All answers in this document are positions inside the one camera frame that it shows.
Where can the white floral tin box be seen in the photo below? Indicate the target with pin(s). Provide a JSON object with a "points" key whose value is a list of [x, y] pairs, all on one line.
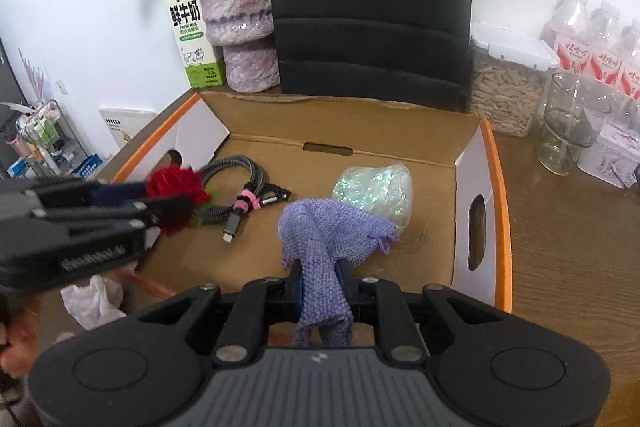
{"points": [[610, 152]]}

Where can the crumpled white tissue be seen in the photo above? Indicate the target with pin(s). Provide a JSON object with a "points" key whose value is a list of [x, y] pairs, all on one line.
{"points": [[95, 302]]}

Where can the red fabric rose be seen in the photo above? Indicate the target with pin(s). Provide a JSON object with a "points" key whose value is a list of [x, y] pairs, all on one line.
{"points": [[175, 182]]}

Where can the clear red-label drink bottle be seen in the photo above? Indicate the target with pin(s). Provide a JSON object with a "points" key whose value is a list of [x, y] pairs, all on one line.
{"points": [[565, 32], [605, 47], [631, 67]]}

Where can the white green milk carton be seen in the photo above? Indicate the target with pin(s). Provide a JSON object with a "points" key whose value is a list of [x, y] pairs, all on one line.
{"points": [[190, 37]]}

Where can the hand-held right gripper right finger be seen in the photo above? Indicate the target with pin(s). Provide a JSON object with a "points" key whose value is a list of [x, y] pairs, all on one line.
{"points": [[346, 279]]}

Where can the clear seed storage container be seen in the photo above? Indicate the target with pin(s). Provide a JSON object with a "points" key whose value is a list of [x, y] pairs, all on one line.
{"points": [[505, 97]]}

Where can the purple mottled vase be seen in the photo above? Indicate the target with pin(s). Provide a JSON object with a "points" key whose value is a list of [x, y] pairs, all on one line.
{"points": [[235, 7]]}

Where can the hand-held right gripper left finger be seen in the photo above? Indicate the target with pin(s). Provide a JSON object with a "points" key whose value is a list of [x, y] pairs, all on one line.
{"points": [[295, 292]]}

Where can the orange-edged cardboard box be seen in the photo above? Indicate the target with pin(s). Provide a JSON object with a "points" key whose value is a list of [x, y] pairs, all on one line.
{"points": [[400, 127]]}

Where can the clear glass cup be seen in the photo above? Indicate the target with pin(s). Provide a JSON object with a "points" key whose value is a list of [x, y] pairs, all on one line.
{"points": [[565, 132]]}

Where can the wooden desktop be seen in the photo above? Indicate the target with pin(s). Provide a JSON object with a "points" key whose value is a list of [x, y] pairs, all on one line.
{"points": [[560, 257]]}

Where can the green bubble wrap bundle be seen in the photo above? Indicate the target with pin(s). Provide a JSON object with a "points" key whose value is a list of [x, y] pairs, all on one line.
{"points": [[375, 192]]}

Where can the metal storage rack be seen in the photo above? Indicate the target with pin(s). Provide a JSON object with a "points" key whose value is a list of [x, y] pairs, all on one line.
{"points": [[45, 137]]}

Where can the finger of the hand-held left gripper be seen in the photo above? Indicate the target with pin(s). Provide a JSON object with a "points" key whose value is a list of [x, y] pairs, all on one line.
{"points": [[165, 212], [120, 193]]}

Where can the black paper bag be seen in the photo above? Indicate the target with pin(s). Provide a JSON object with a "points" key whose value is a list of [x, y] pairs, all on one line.
{"points": [[370, 7]]}

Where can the purple knit cloth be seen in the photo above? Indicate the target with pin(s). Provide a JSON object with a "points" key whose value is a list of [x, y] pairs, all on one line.
{"points": [[320, 232]]}

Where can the blue white carton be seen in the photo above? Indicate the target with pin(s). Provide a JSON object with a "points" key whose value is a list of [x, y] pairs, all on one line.
{"points": [[87, 166]]}

